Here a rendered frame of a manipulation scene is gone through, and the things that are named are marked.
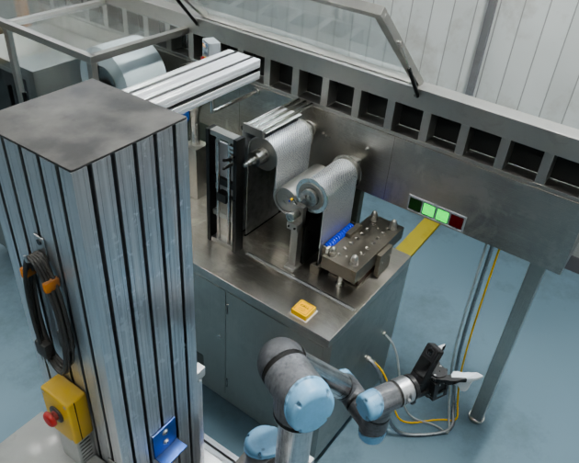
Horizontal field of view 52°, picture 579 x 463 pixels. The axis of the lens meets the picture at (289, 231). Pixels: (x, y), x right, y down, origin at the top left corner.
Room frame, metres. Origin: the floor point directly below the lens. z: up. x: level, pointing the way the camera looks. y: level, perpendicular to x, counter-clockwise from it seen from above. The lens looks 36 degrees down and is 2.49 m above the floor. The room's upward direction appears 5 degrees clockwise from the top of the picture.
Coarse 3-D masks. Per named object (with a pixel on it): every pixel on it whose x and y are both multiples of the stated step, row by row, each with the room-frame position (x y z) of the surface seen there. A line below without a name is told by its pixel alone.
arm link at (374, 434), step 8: (352, 408) 1.05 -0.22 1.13; (352, 416) 1.04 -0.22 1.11; (360, 416) 1.02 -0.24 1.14; (360, 424) 1.00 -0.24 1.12; (368, 424) 0.98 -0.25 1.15; (376, 424) 0.98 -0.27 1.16; (384, 424) 0.98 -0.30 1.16; (360, 432) 1.00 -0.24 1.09; (368, 432) 0.98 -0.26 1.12; (376, 432) 0.98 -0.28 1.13; (384, 432) 0.99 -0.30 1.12; (368, 440) 0.98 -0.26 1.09; (376, 440) 0.98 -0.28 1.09
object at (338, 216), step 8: (352, 192) 2.08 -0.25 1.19; (344, 200) 2.03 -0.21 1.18; (352, 200) 2.09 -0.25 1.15; (336, 208) 1.98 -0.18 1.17; (344, 208) 2.03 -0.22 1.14; (352, 208) 2.10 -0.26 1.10; (328, 216) 1.93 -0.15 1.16; (336, 216) 1.99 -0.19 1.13; (344, 216) 2.04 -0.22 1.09; (328, 224) 1.94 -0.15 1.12; (336, 224) 2.00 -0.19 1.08; (344, 224) 2.05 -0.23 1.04; (328, 232) 1.95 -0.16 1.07; (336, 232) 2.01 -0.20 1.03; (320, 240) 1.90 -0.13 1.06; (328, 240) 1.95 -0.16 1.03; (320, 248) 1.91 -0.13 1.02
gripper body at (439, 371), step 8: (440, 368) 1.11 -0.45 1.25; (408, 376) 1.08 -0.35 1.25; (432, 376) 1.09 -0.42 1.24; (440, 376) 1.09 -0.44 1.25; (416, 384) 1.05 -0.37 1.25; (432, 384) 1.08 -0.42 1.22; (440, 384) 1.09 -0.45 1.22; (416, 392) 1.04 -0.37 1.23; (424, 392) 1.07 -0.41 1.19; (432, 392) 1.07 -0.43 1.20; (440, 392) 1.08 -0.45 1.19; (432, 400) 1.06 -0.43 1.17
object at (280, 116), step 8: (288, 104) 2.31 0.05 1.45; (312, 104) 2.33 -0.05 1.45; (272, 112) 2.22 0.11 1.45; (280, 112) 2.22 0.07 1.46; (288, 112) 2.25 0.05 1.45; (296, 112) 2.24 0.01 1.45; (256, 120) 2.13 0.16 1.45; (264, 120) 2.17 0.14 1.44; (272, 120) 2.16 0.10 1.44; (280, 120) 2.15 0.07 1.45; (288, 120) 2.19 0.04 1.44; (248, 128) 2.08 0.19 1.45; (256, 128) 2.06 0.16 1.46; (264, 128) 2.07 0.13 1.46; (272, 128) 2.11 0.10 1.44; (256, 136) 2.05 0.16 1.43; (264, 136) 2.05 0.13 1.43
